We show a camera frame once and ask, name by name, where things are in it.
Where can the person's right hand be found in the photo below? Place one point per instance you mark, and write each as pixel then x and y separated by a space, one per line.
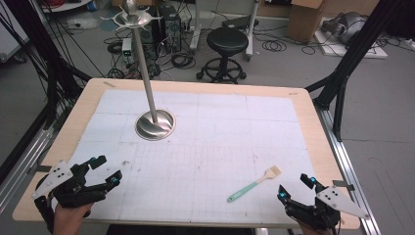
pixel 308 230

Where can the cardboard box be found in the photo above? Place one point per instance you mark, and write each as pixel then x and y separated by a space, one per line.
pixel 306 19

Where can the white stand leg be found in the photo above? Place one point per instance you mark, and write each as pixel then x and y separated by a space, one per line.
pixel 195 26

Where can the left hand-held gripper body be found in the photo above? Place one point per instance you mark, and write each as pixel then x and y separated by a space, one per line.
pixel 67 191

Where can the black computer tower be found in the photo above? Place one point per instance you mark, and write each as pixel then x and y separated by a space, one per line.
pixel 169 27

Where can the black metal frame post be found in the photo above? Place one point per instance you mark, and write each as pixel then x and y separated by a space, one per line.
pixel 355 55
pixel 39 58

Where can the white power supply box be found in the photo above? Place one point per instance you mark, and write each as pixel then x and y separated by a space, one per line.
pixel 127 49

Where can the grey bag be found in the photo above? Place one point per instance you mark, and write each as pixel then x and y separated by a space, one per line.
pixel 347 26

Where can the person's left hand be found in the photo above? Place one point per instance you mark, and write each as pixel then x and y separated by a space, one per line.
pixel 70 218

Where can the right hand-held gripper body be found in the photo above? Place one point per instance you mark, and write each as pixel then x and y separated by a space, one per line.
pixel 328 204

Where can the aluminium rail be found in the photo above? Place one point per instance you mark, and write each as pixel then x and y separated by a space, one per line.
pixel 23 166
pixel 350 169

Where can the white grid mat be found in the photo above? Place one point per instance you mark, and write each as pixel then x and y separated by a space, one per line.
pixel 192 156

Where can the black round stool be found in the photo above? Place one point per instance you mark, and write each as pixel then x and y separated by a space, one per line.
pixel 225 54

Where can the silver metal utensil stand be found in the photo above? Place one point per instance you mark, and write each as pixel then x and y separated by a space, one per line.
pixel 148 81

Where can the white foam board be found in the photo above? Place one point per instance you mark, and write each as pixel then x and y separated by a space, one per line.
pixel 352 49

